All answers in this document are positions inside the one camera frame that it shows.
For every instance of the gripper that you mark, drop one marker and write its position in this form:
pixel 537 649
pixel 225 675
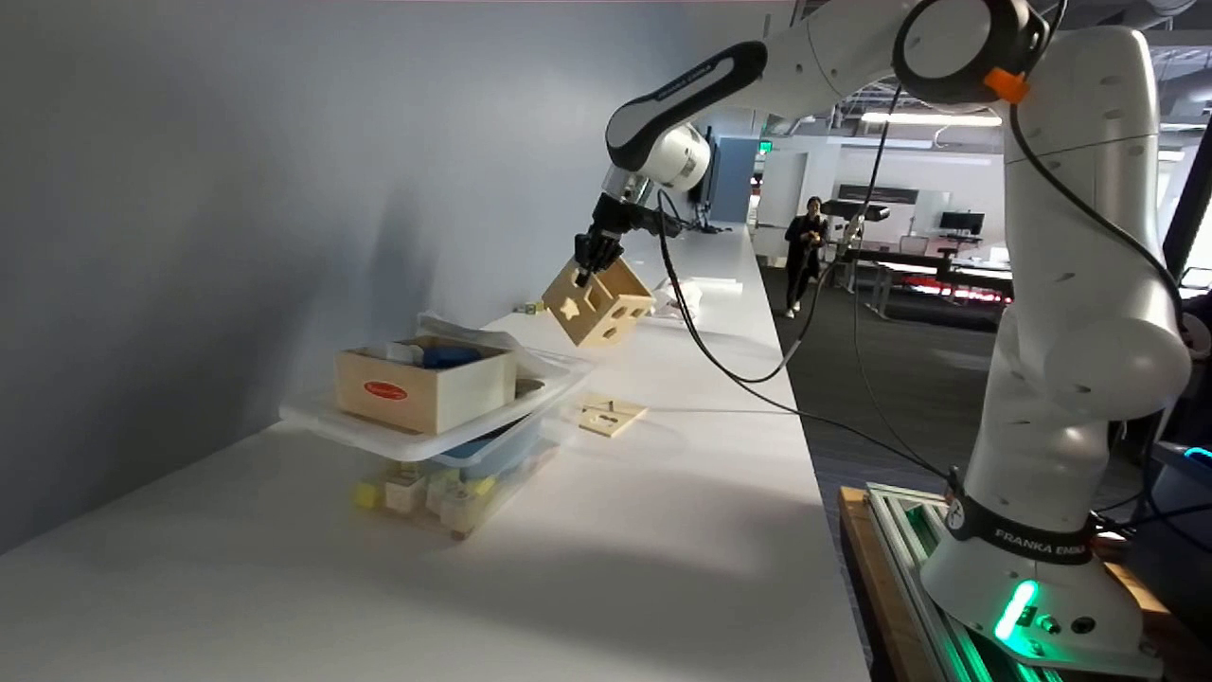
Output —
pixel 614 216

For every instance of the wooden shape sorter box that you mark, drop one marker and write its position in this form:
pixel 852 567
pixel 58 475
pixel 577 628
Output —
pixel 597 308

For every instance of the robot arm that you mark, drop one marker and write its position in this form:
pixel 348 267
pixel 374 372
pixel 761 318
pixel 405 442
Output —
pixel 1070 284

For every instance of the wooden box with red label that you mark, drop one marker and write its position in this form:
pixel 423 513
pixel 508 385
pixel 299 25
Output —
pixel 417 393

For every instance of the small wooden block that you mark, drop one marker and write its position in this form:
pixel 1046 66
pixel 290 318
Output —
pixel 530 308

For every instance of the white crumpled cloth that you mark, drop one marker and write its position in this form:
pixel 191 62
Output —
pixel 684 298

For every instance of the clear plastic bag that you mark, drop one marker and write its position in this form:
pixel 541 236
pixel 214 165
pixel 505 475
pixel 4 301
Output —
pixel 492 336

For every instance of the blue partition panel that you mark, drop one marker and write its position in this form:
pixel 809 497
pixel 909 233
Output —
pixel 734 180

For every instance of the clear plastic bin lid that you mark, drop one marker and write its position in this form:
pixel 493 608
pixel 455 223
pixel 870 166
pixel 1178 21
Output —
pixel 530 393

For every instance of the wooden shape sorter lid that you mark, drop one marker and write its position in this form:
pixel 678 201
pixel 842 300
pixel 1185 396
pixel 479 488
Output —
pixel 612 416

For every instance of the blue block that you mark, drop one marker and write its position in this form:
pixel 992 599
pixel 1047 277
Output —
pixel 451 357

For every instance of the person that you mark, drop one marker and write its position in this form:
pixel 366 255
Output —
pixel 805 251

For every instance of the clear plastic bin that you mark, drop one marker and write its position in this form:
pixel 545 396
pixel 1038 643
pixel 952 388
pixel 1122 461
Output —
pixel 492 474

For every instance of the heap of wooden blocks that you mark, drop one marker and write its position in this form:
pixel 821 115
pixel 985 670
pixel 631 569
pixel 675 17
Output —
pixel 445 493

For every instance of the row of desks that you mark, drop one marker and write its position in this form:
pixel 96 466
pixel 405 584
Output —
pixel 937 270

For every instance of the ceiling light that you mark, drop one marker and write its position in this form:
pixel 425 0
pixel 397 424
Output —
pixel 933 119

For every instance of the monitor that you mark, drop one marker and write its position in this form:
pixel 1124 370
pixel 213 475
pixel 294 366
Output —
pixel 962 223

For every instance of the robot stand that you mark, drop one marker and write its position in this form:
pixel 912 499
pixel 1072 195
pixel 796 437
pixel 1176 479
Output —
pixel 900 587

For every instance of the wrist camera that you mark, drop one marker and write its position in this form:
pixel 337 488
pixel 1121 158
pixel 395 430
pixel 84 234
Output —
pixel 665 224

